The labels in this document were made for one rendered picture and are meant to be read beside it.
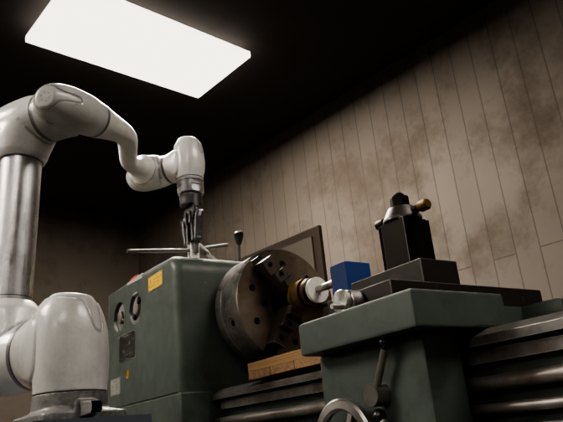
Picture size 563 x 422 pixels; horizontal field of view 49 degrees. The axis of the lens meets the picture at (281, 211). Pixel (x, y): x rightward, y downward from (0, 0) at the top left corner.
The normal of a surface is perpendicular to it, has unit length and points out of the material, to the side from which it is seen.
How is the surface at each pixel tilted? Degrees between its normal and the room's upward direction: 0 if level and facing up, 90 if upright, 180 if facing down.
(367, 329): 90
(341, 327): 90
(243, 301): 90
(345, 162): 90
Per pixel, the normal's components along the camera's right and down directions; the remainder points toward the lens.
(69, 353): 0.25, -0.35
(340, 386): -0.83, -0.11
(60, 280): 0.65, -0.31
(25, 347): -0.47, -0.30
